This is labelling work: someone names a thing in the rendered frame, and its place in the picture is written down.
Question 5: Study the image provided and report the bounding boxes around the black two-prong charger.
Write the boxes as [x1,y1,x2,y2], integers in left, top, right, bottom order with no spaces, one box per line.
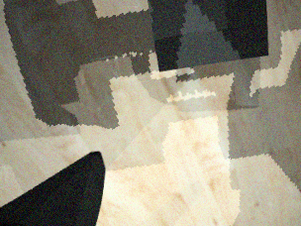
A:
[148,0,269,72]

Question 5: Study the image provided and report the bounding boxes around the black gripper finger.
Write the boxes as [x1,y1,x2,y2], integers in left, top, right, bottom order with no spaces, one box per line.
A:
[0,152,106,226]

